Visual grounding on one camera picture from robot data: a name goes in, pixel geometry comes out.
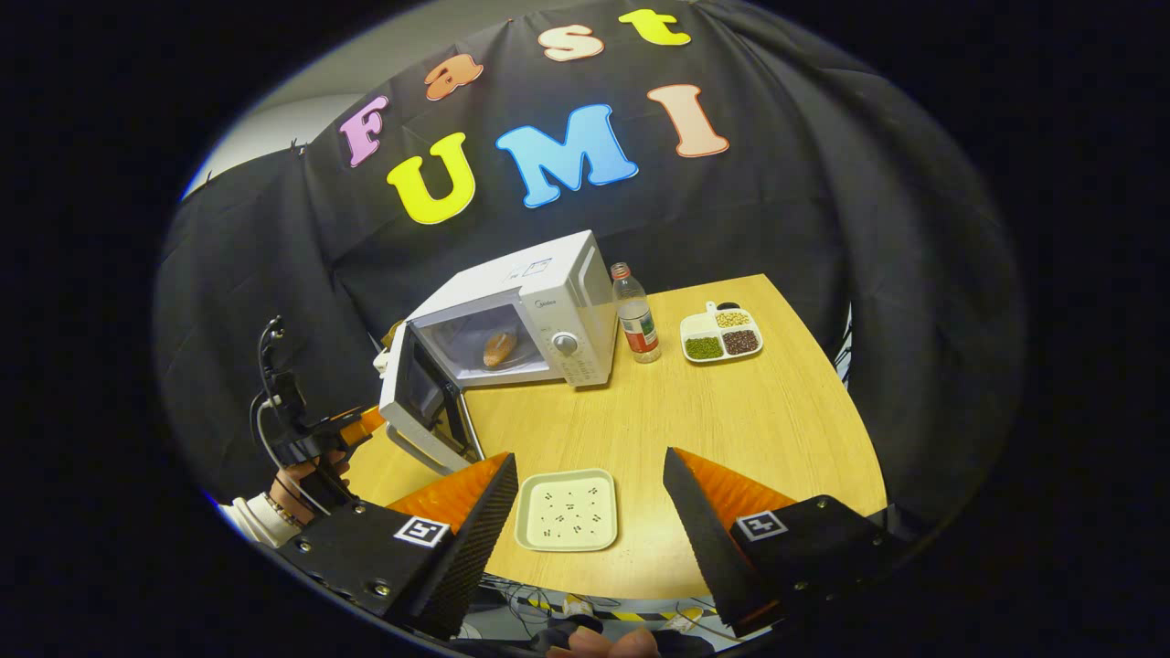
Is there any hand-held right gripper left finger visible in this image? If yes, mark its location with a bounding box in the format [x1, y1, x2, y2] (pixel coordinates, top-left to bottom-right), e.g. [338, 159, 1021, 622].
[272, 451, 520, 640]

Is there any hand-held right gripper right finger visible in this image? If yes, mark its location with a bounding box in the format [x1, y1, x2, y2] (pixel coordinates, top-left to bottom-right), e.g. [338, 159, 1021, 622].
[663, 447, 907, 639]

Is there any tangle of floor cables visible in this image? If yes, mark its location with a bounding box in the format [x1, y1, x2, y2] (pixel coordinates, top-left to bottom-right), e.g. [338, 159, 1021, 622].
[471, 574, 732, 642]

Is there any white divided plate with beans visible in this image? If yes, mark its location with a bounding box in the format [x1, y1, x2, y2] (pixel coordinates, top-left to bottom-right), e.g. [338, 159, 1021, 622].
[679, 301, 765, 366]

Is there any pale green square plate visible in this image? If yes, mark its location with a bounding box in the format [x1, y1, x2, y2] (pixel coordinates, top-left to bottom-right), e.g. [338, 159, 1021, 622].
[514, 468, 620, 554]

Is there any clear plastic bottle red label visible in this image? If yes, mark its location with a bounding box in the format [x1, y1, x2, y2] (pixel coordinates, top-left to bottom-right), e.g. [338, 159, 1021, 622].
[610, 262, 663, 366]

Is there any white microwave oven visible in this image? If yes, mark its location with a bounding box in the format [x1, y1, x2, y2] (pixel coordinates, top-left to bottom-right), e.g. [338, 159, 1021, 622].
[378, 230, 621, 477]

